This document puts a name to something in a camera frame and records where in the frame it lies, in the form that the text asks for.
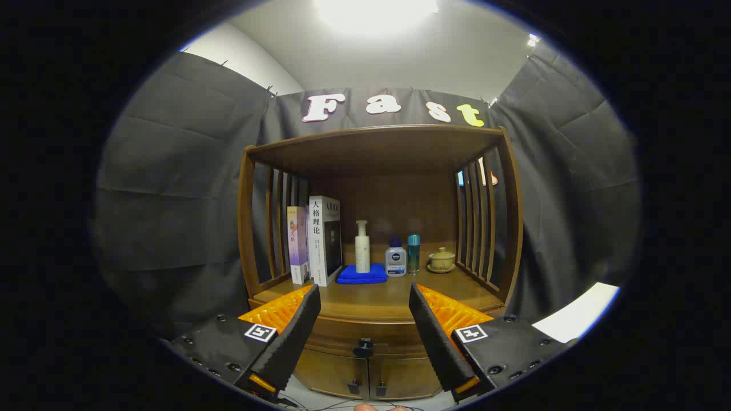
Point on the brown wooden countertop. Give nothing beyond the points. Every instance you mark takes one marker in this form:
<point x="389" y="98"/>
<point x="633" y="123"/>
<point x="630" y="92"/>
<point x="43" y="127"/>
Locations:
<point x="377" y="297"/>

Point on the yellow lidded ceramic teacup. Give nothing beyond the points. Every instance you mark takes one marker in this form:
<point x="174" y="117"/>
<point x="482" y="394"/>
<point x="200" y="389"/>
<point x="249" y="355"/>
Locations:
<point x="441" y="261"/>

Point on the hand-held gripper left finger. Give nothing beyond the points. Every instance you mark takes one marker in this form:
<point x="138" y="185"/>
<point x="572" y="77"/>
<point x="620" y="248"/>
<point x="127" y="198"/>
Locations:
<point x="291" y="342"/>

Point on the large round ceiling light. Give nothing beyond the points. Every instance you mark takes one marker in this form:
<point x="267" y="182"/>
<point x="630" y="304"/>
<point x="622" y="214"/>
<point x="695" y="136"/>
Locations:
<point x="374" y="14"/>

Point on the brown wooden drawer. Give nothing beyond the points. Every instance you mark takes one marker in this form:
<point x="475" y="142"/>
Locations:
<point x="342" y="337"/>

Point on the wooden cabinet door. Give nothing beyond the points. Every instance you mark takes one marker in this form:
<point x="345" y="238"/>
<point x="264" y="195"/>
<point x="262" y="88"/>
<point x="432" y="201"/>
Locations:
<point x="405" y="377"/>
<point x="331" y="371"/>

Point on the blue folded towel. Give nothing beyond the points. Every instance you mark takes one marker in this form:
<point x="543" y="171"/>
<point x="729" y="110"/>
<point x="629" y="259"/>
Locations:
<point x="360" y="277"/>

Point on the white pump bottle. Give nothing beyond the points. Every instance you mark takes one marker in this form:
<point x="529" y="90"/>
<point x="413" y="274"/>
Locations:
<point x="362" y="254"/>

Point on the black backdrop cloth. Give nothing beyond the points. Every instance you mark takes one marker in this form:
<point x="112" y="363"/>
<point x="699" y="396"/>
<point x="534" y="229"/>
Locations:
<point x="183" y="200"/>

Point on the white flat board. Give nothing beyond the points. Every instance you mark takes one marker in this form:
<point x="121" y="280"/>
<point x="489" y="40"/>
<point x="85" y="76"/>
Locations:
<point x="577" y="317"/>

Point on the white blue-capped lotion bottle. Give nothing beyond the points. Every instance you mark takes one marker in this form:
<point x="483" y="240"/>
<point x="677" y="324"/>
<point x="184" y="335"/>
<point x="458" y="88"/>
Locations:
<point x="395" y="260"/>

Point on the white thick book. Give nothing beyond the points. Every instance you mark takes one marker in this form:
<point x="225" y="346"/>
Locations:
<point x="317" y="245"/>

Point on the teal slim bottle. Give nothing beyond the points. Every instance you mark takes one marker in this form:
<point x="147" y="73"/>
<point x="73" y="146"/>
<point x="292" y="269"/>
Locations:
<point x="413" y="257"/>

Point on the purple book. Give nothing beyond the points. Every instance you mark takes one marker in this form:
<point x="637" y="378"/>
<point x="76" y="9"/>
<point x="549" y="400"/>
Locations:
<point x="297" y="245"/>

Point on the brown wooden cabinet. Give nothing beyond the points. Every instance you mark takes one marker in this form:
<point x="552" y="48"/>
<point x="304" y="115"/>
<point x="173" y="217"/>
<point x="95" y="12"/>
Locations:
<point x="377" y="154"/>

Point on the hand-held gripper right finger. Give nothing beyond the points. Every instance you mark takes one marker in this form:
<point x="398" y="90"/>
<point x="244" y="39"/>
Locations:
<point x="440" y="342"/>

